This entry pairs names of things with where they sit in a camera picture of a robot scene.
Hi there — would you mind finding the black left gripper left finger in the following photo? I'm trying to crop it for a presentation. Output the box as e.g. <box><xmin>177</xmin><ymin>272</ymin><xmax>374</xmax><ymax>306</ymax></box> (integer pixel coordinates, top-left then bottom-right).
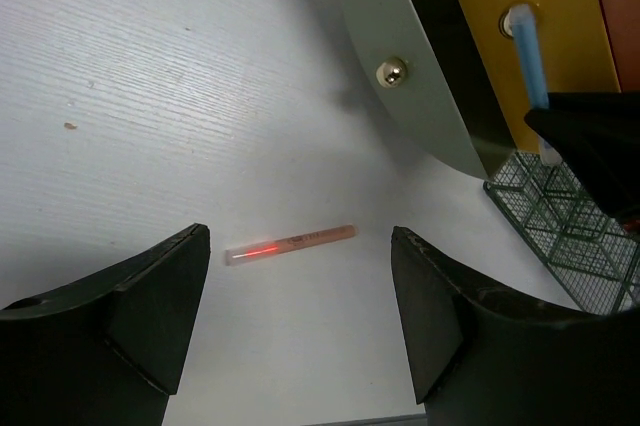
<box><xmin>1</xmin><ymin>224</ymin><xmax>210</xmax><ymax>425</ymax></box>

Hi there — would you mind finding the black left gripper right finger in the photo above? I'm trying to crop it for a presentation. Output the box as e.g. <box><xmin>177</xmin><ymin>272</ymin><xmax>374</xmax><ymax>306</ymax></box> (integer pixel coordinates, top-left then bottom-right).
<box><xmin>391</xmin><ymin>227</ymin><xmax>639</xmax><ymax>425</ymax></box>

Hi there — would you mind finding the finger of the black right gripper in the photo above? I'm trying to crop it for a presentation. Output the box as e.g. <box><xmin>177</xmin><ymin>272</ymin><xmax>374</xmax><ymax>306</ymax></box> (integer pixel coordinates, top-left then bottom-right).
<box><xmin>525</xmin><ymin>91</ymin><xmax>639</xmax><ymax>219</ymax></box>

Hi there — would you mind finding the blue pen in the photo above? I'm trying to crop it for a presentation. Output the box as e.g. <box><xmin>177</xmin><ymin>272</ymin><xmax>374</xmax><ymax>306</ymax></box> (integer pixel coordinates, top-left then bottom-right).
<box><xmin>503</xmin><ymin>3</ymin><xmax>549</xmax><ymax>109</ymax></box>

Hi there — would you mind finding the cream round drawer box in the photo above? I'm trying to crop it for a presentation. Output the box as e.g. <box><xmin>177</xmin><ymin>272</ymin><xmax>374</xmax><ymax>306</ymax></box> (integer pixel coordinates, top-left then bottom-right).
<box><xmin>343</xmin><ymin>0</ymin><xmax>639</xmax><ymax>180</ymax></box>

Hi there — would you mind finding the red pen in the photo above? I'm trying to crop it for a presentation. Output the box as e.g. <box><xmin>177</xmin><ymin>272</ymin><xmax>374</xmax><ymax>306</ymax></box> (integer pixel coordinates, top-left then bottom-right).
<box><xmin>224</xmin><ymin>224</ymin><xmax>358</xmax><ymax>266</ymax></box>

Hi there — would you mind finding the green wire mesh organizer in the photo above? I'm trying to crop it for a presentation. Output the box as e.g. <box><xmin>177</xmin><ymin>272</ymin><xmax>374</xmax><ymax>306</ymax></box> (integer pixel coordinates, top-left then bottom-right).
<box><xmin>483</xmin><ymin>152</ymin><xmax>639</xmax><ymax>315</ymax></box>

